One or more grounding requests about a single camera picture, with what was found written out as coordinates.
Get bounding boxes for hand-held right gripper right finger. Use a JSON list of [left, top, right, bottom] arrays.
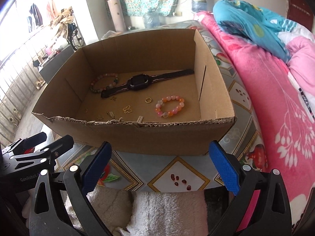
[[209, 140, 292, 236]]

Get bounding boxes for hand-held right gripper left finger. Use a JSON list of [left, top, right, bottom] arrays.
[[30, 141, 112, 236]]

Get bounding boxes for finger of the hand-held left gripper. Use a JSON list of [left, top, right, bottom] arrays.
[[7, 135, 74, 165], [2, 132, 47, 156]]

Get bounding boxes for brown cardboard box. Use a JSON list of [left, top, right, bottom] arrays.
[[32, 29, 237, 156]]

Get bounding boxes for pink orange bead bracelet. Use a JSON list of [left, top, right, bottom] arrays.
[[155, 95, 185, 118]]

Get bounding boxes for multicolour bead bracelet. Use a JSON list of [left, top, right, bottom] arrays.
[[90, 73, 120, 94]]

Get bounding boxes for black smart watch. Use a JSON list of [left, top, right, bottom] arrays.
[[101, 69, 195, 98]]

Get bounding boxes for fruit print tablecloth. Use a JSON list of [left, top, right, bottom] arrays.
[[53, 20, 269, 193]]

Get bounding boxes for window railing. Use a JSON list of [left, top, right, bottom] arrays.
[[0, 27, 57, 138]]

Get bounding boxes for white fleece clothing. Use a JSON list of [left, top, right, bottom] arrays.
[[61, 185, 209, 236]]

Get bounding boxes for dark grey cabinet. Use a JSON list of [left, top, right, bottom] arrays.
[[39, 45, 74, 84]]

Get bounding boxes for pink floral blanket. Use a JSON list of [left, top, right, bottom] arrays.
[[193, 11, 315, 236]]

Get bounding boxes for wheelchair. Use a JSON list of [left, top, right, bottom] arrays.
[[68, 22, 85, 51]]

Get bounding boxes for dark hanging garment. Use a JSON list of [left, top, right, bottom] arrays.
[[28, 2, 42, 27]]

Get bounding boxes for pile of beige clothes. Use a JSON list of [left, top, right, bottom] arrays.
[[50, 8, 74, 26]]

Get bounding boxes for pink hanging garment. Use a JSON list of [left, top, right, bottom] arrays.
[[47, 1, 56, 20]]

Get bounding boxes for pink white quilt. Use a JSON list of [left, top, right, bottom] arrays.
[[277, 25, 315, 118]]

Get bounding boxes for beige paper roll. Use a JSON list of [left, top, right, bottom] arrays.
[[107, 0, 126, 32]]

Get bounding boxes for blue patterned quilt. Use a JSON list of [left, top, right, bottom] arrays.
[[213, 0, 293, 63]]

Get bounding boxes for clear empty water jug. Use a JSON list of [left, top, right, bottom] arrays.
[[143, 11, 160, 29]]

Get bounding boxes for blue water jug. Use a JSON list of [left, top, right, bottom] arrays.
[[191, 0, 208, 14]]

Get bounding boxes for dark red door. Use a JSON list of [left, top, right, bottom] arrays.
[[287, 0, 315, 33]]

